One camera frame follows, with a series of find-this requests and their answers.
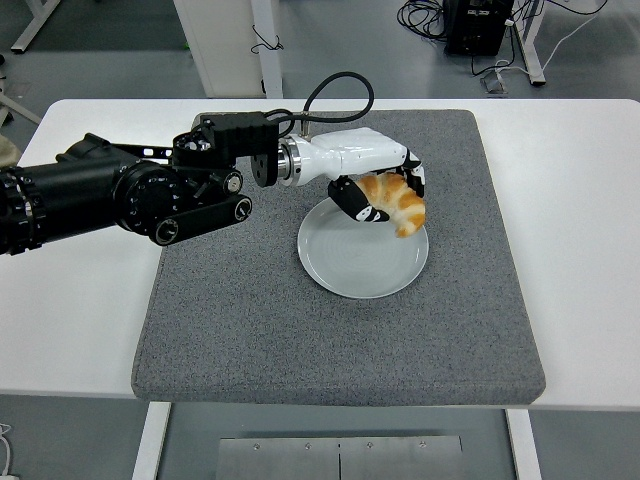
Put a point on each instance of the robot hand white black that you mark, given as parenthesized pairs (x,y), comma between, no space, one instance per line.
(360,150)

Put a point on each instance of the croissant bread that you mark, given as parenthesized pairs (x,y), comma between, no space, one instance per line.
(405,210)

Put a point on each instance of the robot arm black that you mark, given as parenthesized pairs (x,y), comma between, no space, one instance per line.
(75,185)

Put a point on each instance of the grey round plate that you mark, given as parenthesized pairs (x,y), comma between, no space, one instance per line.
(350,260)

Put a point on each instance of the grey metal plate with screws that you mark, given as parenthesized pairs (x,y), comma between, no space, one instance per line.
(340,457)

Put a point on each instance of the black computer tower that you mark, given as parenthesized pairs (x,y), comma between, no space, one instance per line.
(477,30)

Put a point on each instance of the grey felt mat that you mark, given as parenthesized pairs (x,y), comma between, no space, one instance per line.
(325,345)

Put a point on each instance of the white desk leg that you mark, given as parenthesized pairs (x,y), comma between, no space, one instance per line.
(531,45)

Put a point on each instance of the white table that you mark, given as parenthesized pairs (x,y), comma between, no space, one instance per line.
(575,250)

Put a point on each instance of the grey stand base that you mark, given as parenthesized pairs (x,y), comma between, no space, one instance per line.
(17,111)

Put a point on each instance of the white slanted table leg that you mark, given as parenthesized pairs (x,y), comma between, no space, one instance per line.
(32,25)

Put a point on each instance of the clear plastic bracket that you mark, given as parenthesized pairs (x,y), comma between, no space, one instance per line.
(495,82)

